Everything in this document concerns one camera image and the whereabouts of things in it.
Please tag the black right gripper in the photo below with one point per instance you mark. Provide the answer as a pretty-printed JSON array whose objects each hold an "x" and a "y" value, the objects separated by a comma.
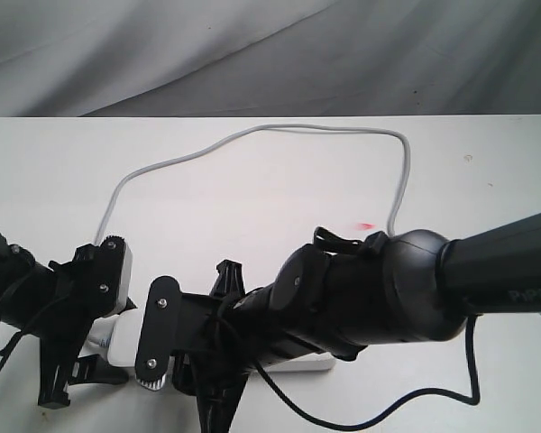
[{"x": 209, "y": 343}]

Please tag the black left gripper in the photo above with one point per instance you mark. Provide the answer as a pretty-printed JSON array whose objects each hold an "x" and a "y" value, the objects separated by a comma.
[{"x": 82, "y": 295}]

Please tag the white five-outlet power strip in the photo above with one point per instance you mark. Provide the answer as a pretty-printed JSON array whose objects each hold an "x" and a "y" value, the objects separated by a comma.
[{"x": 117, "y": 337}]

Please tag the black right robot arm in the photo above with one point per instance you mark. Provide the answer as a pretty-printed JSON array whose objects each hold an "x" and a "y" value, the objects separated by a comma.
[{"x": 340, "y": 296}]

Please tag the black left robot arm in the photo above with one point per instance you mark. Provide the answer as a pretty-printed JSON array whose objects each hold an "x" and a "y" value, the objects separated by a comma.
[{"x": 26, "y": 289}]

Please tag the grey backdrop cloth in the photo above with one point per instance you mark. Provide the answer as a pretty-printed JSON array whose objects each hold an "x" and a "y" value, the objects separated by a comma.
[{"x": 269, "y": 58}]

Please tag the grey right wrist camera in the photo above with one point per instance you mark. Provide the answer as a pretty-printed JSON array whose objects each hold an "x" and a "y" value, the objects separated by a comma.
[{"x": 157, "y": 336}]

